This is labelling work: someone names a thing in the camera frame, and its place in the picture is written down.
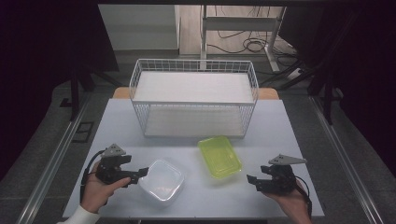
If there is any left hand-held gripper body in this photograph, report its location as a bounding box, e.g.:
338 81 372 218
94 143 132 186

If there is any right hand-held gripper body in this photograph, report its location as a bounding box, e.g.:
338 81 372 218
256 154 308 196

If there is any green plastic container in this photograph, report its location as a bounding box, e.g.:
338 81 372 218
197 134 244 180

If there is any white wire shelf rack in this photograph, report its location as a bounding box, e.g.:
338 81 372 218
128 58 260 139

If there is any person's left hand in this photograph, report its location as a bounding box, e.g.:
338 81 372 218
79 161 132 215

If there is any person's right hand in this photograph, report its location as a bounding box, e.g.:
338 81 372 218
262 180 313 224

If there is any clear white square container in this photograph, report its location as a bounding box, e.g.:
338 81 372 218
137 158 186 206

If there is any black floor plate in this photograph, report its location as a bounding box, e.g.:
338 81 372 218
72 120 95 145

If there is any wooden table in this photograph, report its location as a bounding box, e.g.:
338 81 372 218
111 86 280 101

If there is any black metal stand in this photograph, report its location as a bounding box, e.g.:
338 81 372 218
259 8 366 126
60 66 123 122

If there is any white power strip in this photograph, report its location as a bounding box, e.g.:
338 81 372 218
286 67 305 81

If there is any dark curtain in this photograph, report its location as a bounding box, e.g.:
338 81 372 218
0 0 120 182
278 5 396 179

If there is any white cabinet panel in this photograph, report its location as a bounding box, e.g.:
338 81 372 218
98 4 182 51

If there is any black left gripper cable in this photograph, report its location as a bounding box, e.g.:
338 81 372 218
79 149 106 203

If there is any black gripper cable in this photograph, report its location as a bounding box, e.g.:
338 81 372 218
294 175 314 219
79 149 106 203

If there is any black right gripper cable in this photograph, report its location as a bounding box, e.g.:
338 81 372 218
294 175 314 219

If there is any aluminium floor rail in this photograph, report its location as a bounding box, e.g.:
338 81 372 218
15 92 92 224
307 94 386 224

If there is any tangle of black floor cables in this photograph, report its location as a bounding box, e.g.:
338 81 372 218
206 5 301 68

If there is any white metal desk frame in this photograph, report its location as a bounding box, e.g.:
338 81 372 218
199 4 288 74

